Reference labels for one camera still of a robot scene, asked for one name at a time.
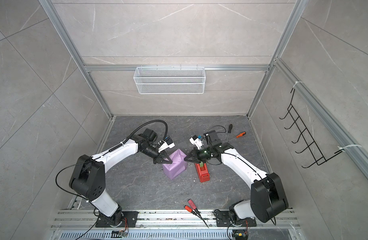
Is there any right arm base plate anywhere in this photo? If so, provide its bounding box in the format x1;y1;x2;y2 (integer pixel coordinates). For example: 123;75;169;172
213;209;257;228

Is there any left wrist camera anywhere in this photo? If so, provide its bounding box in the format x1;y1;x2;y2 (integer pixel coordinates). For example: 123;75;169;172
141;128;175;152

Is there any black wire hook rack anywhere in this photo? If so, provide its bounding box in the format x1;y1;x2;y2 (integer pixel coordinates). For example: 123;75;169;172
279;89;345;169

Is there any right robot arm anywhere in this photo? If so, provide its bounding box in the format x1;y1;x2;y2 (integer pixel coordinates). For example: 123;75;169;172
185;143;289;224

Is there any pink wrapping paper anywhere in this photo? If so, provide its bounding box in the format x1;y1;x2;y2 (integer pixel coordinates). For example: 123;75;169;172
163;149;188;180

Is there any orange handled screwdriver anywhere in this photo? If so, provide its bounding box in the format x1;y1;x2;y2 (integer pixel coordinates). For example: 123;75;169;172
236;132;246;139

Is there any red tape dispenser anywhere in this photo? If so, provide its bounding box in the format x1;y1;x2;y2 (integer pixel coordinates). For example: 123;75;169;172
195;163;210;183

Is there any red handled screwdriver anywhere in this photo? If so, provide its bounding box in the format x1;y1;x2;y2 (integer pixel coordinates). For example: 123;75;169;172
185;205;209;228

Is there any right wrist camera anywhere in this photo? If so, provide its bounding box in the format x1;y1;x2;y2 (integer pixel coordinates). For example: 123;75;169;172
190;130;222;150

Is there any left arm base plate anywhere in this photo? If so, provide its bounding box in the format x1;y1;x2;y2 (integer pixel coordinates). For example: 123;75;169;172
95;211;139;228

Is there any aluminium mounting rail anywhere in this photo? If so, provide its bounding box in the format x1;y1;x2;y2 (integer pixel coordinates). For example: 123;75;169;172
51;209;300;230

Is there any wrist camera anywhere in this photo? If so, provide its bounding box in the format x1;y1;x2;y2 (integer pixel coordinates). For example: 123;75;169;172
141;128;175;152
190;130;222;150

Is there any white wire mesh basket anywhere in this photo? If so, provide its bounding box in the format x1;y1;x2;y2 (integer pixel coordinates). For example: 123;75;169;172
134;67;206;95

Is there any black handled screwdriver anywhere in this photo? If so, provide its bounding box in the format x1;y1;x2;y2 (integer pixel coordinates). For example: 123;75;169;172
226;124;233;142

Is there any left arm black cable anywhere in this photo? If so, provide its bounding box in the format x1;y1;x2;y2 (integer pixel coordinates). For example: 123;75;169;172
54;119;169;199

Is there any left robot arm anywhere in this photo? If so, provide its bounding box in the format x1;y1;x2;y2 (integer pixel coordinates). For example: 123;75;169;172
62;135;175;227

